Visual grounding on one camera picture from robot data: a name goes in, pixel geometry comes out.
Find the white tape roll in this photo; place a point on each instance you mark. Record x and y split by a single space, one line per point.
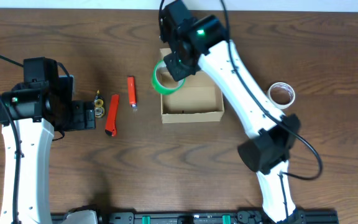
281 94

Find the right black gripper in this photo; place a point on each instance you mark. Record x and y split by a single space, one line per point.
175 69

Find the orange lighter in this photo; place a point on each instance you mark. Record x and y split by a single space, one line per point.
131 92

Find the orange utility knife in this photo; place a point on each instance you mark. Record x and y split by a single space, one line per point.
110 126

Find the cardboard box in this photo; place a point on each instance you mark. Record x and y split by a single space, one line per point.
196 99

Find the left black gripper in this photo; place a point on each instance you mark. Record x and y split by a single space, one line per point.
86 115

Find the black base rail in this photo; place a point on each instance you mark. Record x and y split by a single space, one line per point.
90 214

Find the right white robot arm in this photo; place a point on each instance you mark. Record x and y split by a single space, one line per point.
204 45

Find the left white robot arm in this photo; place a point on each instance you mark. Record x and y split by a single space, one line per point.
30 115

